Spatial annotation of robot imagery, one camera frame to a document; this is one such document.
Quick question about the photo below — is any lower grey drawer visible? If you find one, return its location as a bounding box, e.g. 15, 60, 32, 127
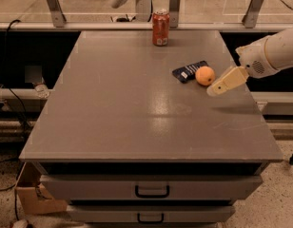
67, 205, 235, 224

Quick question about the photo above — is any middle metal bracket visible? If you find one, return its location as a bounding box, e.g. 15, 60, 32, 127
169, 0, 181, 29

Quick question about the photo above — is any grey drawer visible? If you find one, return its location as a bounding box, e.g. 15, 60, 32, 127
41, 175, 263, 200
67, 205, 235, 224

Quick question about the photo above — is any upper grey drawer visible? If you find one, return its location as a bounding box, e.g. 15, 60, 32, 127
41, 175, 263, 200

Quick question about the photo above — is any black cable left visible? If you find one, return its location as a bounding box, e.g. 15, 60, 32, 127
0, 18, 33, 144

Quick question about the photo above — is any cardboard box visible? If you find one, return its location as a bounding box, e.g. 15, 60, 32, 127
15, 163, 68, 215

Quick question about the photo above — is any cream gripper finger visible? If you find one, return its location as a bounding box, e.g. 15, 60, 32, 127
206, 66, 249, 97

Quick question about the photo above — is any orange soda can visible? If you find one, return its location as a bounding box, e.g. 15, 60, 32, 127
152, 9, 169, 47

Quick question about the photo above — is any dark blue rxbar wrapper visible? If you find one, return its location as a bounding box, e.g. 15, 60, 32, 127
172, 61, 207, 84

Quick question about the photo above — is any clear plastic water bottle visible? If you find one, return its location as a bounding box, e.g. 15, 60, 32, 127
33, 81, 49, 99

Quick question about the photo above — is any left metal bracket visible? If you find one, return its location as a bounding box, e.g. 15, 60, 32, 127
46, 0, 67, 28

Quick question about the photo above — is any metal bracket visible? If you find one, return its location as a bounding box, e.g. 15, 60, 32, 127
169, 0, 181, 29
46, 0, 67, 28
242, 0, 264, 29

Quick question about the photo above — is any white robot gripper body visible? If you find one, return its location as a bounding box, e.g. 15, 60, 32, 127
236, 36, 279, 79

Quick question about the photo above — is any orange fruit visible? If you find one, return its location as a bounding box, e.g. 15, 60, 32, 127
195, 66, 215, 86

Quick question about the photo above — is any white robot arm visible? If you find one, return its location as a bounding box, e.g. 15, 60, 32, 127
206, 28, 293, 97

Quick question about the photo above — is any right metal bracket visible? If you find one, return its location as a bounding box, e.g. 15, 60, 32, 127
242, 0, 264, 29

